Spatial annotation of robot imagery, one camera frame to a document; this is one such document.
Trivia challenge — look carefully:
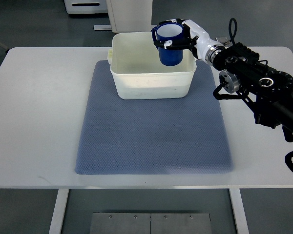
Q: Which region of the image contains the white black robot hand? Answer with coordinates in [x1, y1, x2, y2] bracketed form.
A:
[158, 19, 224, 65]

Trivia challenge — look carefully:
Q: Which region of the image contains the blue mug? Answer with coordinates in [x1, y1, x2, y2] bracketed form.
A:
[151, 22, 183, 66]

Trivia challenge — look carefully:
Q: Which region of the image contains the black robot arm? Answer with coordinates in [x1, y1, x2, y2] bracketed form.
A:
[211, 18, 293, 142]

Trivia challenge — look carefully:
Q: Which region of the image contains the white plastic box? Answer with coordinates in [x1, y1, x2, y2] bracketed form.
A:
[108, 32, 197, 99]

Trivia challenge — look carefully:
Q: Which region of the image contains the small grey floor plate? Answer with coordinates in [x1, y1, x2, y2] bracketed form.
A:
[215, 37, 229, 44]

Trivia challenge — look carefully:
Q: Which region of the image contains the white pillar stand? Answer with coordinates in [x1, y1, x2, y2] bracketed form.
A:
[93, 0, 153, 33]

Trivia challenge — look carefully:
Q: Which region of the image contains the blue textured mat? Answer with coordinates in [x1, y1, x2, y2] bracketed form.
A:
[75, 60, 233, 175]

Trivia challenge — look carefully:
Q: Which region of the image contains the white appliance with slot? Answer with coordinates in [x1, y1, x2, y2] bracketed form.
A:
[64, 0, 107, 15]

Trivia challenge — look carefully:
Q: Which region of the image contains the right white table leg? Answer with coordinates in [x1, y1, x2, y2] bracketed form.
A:
[229, 189, 249, 234]

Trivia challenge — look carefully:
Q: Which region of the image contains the white table leg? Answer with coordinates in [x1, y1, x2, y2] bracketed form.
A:
[229, 189, 249, 234]
[49, 189, 69, 234]

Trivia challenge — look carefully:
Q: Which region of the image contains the left white table leg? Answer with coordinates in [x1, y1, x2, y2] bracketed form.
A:
[49, 189, 69, 234]

